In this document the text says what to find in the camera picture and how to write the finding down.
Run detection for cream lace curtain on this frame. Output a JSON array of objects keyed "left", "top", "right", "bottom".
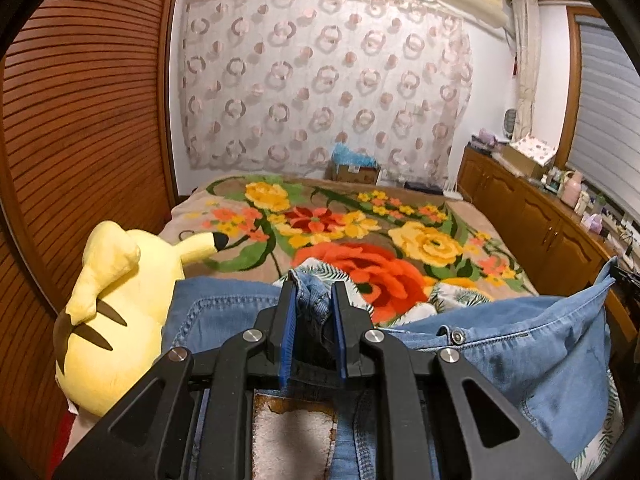
[{"left": 510, "top": 0, "right": 542, "bottom": 142}]

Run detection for patterned gift box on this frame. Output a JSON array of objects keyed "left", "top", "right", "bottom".
[{"left": 500, "top": 135, "right": 558, "bottom": 177}]

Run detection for yellow plush toy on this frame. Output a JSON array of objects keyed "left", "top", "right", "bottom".
[{"left": 52, "top": 220, "right": 231, "bottom": 418}]

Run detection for pink jug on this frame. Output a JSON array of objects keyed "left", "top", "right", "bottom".
[{"left": 560, "top": 170, "right": 584, "bottom": 207}]

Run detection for red cloth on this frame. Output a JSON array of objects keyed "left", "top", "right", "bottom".
[{"left": 52, "top": 407, "right": 83, "bottom": 463}]

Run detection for wooden louvered wardrobe door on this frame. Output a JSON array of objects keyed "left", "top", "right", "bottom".
[{"left": 0, "top": 0, "right": 185, "bottom": 480}]

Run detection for leaf print bed sheet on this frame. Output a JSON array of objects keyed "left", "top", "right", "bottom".
[{"left": 290, "top": 257, "right": 626, "bottom": 480}]

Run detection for wooden sideboard cabinet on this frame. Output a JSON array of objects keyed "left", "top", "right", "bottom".
[{"left": 457, "top": 144, "right": 640, "bottom": 356}]

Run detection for grey window blind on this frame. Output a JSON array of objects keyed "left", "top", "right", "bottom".
[{"left": 567, "top": 15, "right": 640, "bottom": 206}]

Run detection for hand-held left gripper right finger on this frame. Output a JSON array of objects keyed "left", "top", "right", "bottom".
[{"left": 330, "top": 280, "right": 578, "bottom": 480}]

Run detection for floral blanket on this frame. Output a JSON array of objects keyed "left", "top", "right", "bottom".
[{"left": 160, "top": 174, "right": 541, "bottom": 326}]

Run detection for blue denim pants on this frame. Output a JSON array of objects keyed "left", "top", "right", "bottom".
[{"left": 160, "top": 256, "right": 618, "bottom": 480}]

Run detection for sheer circle pattern curtain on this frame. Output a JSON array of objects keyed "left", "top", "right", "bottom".
[{"left": 179, "top": 0, "right": 474, "bottom": 173}]

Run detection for cardboard box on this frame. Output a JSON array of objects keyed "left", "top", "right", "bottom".
[{"left": 330, "top": 162, "right": 382, "bottom": 186}]

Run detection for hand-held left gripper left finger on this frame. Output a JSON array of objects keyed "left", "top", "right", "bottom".
[{"left": 52, "top": 278, "right": 301, "bottom": 480}]

